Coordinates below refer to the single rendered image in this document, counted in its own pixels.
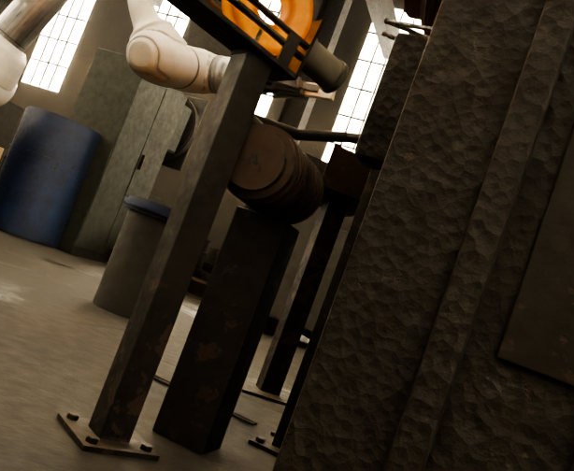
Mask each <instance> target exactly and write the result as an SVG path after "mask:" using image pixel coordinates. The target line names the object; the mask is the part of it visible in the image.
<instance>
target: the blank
mask: <svg viewBox="0 0 574 471"><path fill-rule="evenodd" d="M240 1H241V2H242V3H243V4H245V5H246V6H247V7H248V8H249V9H251V10H252V11H253V12H254V13H255V14H256V15H258V16H259V17H260V18H261V19H263V18H262V17H261V16H260V14H259V11H258V9H256V8H255V7H254V6H253V5H252V4H250V3H249V2H248V1H247V0H240ZM222 13H223V15H224V16H226V17H227V18H228V19H229V20H230V21H232V22H233V23H234V24H236V25H237V26H238V27H239V28H240V29H242V30H243V31H244V32H245V33H247V34H248V35H249V36H250V37H252V38H253V39H254V40H255V41H257V42H258V43H259V44H260V45H262V46H263V47H264V48H265V49H266V50H268V51H269V52H270V53H272V54H273V55H278V54H279V52H280V49H281V45H280V44H279V43H278V42H276V41H275V40H274V39H273V38H272V37H270V36H269V35H268V34H267V33H265V32H264V31H263V30H262V29H261V28H260V27H258V26H257V25H256V24H255V23H254V22H252V21H251V20H250V19H249V18H247V17H246V16H245V15H244V14H243V13H241V12H240V11H239V10H238V9H237V8H235V7H234V6H233V5H232V4H230V3H229V2H228V1H227V0H222ZM312 17H313V0H280V16H279V18H280V19H281V20H283V21H284V22H285V23H286V24H287V25H288V26H290V27H291V28H292V29H293V30H294V31H295V32H296V33H298V34H299V35H300V36H301V37H302V38H303V39H304V38H305V37H306V35H307V34H308V32H309V28H310V26H311V22H312ZM266 23H267V22H266ZM267 24H268V25H270V26H271V27H272V28H273V29H274V30H275V31H277V32H278V33H279V34H280V35H281V36H283V37H284V38H285V39H286V37H287V35H286V34H285V33H284V32H282V31H281V29H280V28H279V27H278V26H276V25H275V24H269V23H267Z"/></svg>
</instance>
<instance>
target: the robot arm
mask: <svg viewBox="0 0 574 471"><path fill-rule="evenodd" d="M67 1H68V0H13V1H12V2H11V4H10V5H9V6H8V7H7V8H6V9H5V11H4V12H3V13H2V14H1V15H0V107H1V106H2V105H4V104H5V103H7V102H8V101H9V100H10V99H11V98H12V96H13V95H14V93H15V92H16V90H17V86H18V81H19V78H20V76H21V74H22V71H23V69H24V68H25V67H26V55H25V54H24V53H23V52H24V51H25V50H26V49H27V48H28V47H29V46H30V44H31V43H32V42H33V41H34V40H35V39H36V37H37V36H38V35H39V34H40V33H41V32H42V30H43V29H44V28H45V27H46V26H47V25H48V24H49V22H50V21H51V20H52V19H53V18H54V16H55V15H56V14H57V13H58V12H59V11H60V10H61V8H62V7H63V6H64V5H65V4H66V3H67ZM127 2H128V7H129V12H130V16H131V20H132V23H133V27H134V30H133V33H132V34H131V35H130V39H129V40H130V41H129V43H128V45H127V48H126V59H127V62H128V64H129V65H130V67H131V69H132V70H133V71H134V72H135V73H136V74H137V75H138V76H139V77H140V78H142V79H144V80H146V81H147V82H149V83H152V84H155V85H158V86H161V87H166V88H172V89H175V90H177V91H180V92H185V93H199V94H207V93H215V94H217V91H218V89H219V87H220V84H221V82H222V77H223V75H224V72H225V70H226V67H227V65H228V63H229V60H230V58H231V57H225V56H220V55H216V54H213V53H212V52H210V51H207V50H204V49H200V48H196V47H191V46H188V45H187V42H186V41H185V40H184V39H183V38H182V36H181V35H180V34H179V32H178V31H177V30H176V28H175V27H174V25H173V24H172V22H171V21H166V20H163V19H162V18H161V17H160V16H159V15H158V13H157V11H156V9H155V7H154V5H153V2H152V0H127ZM263 93H272V98H291V99H303V100H306V97H312V98H318V99H323V100H329V101H334V98H335V95H336V91H334V92H332V93H324V92H323V91H322V90H321V89H320V88H319V86H318V84H316V83H312V82H307V83H306V82H305V81H304V80H301V78H300V77H298V78H297V79H296V80H284V81H273V82H270V81H269V80H267V82H266V85H265V88H264V90H263Z"/></svg>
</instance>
